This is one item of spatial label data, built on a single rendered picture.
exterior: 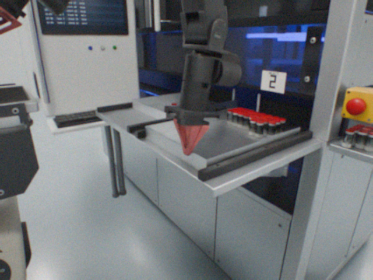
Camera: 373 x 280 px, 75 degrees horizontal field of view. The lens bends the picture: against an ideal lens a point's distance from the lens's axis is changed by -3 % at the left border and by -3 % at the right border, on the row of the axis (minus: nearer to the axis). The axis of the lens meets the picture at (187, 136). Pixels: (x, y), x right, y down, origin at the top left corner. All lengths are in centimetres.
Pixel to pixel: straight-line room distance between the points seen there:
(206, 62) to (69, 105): 96
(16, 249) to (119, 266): 99
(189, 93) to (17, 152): 32
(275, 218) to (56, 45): 116
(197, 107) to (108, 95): 94
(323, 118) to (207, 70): 39
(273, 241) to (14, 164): 85
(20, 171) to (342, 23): 75
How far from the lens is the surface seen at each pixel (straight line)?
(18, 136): 49
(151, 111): 91
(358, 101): 68
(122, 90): 140
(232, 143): 67
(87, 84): 135
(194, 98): 48
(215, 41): 48
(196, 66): 48
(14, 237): 60
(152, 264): 153
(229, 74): 53
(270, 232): 102
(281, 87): 81
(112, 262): 158
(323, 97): 75
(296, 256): 99
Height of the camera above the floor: 113
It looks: 21 degrees down
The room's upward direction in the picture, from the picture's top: straight up
